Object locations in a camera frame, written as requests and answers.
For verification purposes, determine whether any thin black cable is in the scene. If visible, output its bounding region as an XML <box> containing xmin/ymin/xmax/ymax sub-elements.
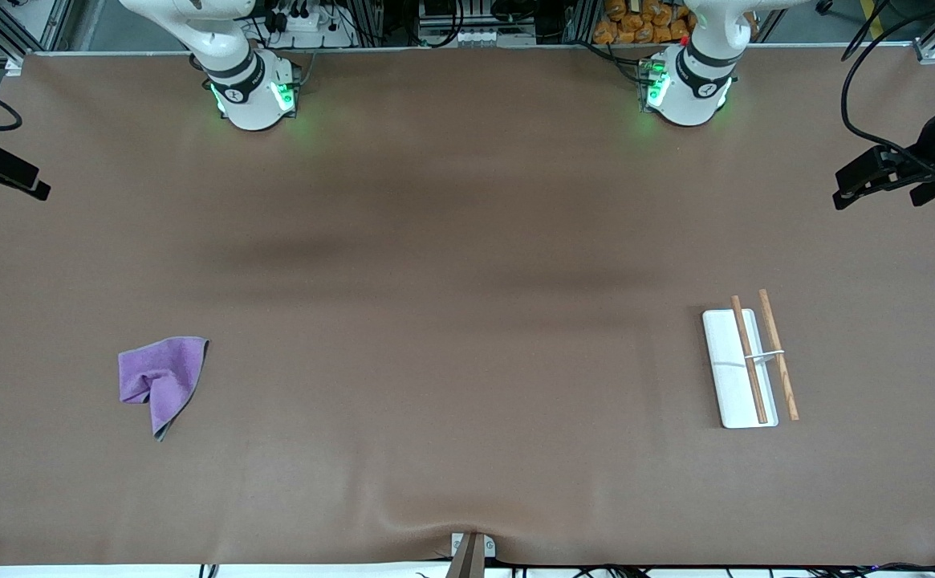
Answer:
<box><xmin>843</xmin><ymin>0</ymin><xmax>895</xmax><ymax>63</ymax></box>

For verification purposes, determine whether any pile of orange snack packs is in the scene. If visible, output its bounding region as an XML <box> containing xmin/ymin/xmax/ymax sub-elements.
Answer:
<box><xmin>593</xmin><ymin>0</ymin><xmax>697</xmax><ymax>46</ymax></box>

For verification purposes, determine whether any white power strip with plugs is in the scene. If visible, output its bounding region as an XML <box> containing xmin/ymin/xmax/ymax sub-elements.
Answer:
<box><xmin>262</xmin><ymin>0</ymin><xmax>356</xmax><ymax>49</ymax></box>

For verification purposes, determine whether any white rectangular tray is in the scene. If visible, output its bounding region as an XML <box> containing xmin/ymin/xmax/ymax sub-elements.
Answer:
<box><xmin>701</xmin><ymin>289</ymin><xmax>801</xmax><ymax>429</ymax></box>

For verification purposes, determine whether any white box with ports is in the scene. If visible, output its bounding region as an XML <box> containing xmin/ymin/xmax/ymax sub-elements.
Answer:
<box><xmin>419</xmin><ymin>0</ymin><xmax>538</xmax><ymax>47</ymax></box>

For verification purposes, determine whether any purple microfibre towel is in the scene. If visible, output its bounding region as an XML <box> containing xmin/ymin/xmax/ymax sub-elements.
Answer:
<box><xmin>118</xmin><ymin>336</ymin><xmax>210</xmax><ymax>442</ymax></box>

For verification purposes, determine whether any brown camera mount pole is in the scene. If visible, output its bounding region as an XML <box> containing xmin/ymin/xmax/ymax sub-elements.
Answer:
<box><xmin>445</xmin><ymin>533</ymin><xmax>486</xmax><ymax>578</ymax></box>

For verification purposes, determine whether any grey metal bracket plate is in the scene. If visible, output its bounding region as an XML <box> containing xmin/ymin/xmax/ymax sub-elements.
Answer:
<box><xmin>449</xmin><ymin>531</ymin><xmax>497</xmax><ymax>560</ymax></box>

